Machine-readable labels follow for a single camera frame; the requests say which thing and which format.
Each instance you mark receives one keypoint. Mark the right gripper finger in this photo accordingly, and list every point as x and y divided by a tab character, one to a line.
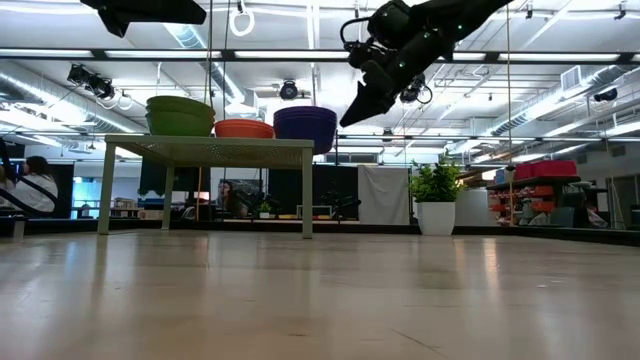
377	107
362	100

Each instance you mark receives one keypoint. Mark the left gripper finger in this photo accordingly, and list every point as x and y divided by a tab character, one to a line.
165	5
170	18

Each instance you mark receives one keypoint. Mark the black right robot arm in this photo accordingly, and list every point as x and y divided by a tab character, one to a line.
450	20

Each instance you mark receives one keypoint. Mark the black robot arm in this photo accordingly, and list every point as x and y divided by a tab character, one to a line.
342	204

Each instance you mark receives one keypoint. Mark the black ceiling spotlight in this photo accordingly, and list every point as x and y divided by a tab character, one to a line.
605	94
387	134
288	90
417	92
102	87
80	75

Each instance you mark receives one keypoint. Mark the black partition panel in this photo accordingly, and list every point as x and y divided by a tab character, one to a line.
345	182

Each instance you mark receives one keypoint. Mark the white hanging cloth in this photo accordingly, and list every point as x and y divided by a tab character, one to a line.
380	192

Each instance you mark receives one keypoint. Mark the black overhead crossbar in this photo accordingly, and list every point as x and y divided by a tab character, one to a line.
492	57

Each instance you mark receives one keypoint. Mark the artificial plant, white pot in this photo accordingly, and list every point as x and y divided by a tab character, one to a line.
436	220

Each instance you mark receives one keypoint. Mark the small green mesh table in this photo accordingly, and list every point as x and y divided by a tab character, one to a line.
210	150

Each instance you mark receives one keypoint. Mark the small potted plant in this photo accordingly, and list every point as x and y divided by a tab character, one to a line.
264	207

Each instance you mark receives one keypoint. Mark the small red storage box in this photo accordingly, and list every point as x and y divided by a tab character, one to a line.
524	172

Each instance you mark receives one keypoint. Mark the person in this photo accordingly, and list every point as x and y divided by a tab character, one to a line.
227	195
37	190

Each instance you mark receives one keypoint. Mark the black storage shelf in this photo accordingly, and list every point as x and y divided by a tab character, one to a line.
550	181

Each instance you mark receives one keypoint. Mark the large red storage box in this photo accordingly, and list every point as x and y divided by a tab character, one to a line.
555	169

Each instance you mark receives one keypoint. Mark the silver ceiling duct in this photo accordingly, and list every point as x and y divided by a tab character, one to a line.
50	100
187	35

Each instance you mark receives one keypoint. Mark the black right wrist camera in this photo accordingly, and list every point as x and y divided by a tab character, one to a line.
367	56

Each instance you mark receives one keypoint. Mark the black aluminium rig frame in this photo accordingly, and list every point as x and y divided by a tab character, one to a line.
350	228

